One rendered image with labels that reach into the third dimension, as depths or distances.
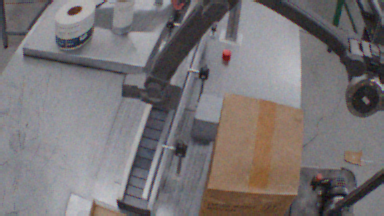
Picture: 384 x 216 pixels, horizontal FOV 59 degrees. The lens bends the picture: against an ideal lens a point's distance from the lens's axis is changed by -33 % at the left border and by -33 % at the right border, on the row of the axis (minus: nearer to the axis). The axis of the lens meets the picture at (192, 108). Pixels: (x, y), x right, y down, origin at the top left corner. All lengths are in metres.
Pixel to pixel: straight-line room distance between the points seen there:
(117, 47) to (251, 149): 0.76
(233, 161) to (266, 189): 0.12
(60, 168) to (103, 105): 0.33
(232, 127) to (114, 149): 0.44
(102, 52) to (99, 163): 0.47
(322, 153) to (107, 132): 1.54
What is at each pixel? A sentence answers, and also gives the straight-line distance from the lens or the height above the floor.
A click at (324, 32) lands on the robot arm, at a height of 1.48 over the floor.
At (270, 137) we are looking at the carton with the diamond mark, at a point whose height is 1.12.
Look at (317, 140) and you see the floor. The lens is 2.74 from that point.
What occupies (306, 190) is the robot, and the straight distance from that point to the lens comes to 2.18.
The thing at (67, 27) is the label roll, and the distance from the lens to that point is 1.68.
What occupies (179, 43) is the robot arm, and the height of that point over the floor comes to 1.31.
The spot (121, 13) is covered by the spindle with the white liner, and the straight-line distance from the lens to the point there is 1.71.
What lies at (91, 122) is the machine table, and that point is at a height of 0.83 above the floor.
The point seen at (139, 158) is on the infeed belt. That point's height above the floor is 0.88.
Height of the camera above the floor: 2.02
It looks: 48 degrees down
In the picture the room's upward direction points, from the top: 8 degrees clockwise
